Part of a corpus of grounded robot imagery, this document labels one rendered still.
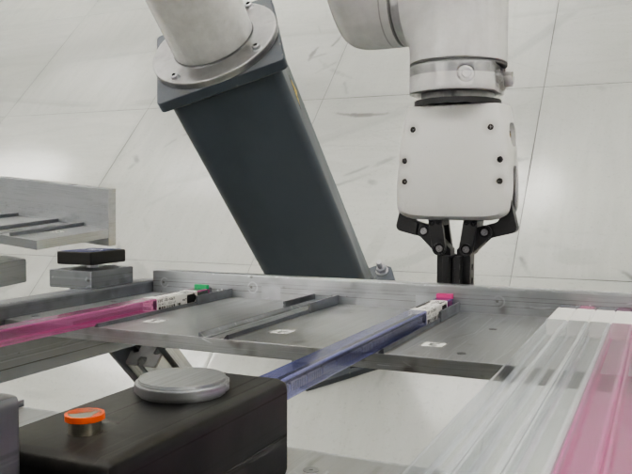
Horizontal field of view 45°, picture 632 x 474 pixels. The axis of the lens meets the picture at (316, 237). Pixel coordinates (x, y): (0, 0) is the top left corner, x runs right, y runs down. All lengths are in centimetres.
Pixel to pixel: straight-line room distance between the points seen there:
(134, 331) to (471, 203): 30
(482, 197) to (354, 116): 144
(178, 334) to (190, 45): 60
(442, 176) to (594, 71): 140
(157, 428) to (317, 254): 114
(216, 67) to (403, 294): 52
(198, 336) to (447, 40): 31
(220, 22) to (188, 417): 91
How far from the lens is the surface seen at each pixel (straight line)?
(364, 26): 70
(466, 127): 66
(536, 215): 170
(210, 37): 107
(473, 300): 65
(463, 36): 66
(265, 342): 51
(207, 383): 19
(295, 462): 29
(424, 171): 67
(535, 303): 64
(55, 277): 74
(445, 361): 46
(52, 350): 69
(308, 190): 121
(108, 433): 17
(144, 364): 85
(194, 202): 204
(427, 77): 66
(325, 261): 132
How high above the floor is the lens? 124
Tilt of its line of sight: 44 degrees down
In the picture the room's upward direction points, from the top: 24 degrees counter-clockwise
